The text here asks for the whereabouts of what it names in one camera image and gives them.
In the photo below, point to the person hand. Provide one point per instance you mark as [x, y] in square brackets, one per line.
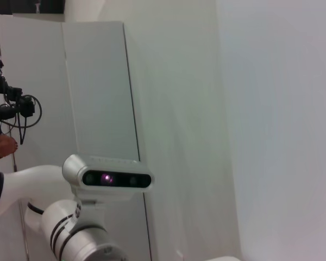
[1, 148]

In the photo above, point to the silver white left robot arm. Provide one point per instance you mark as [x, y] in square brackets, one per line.
[76, 239]

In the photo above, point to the black articulated mount rig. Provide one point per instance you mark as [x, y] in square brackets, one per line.
[15, 91]

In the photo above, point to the left wrist camera mount bracket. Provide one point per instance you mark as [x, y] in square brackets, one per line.
[97, 197]

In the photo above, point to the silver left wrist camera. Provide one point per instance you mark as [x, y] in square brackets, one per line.
[114, 179]

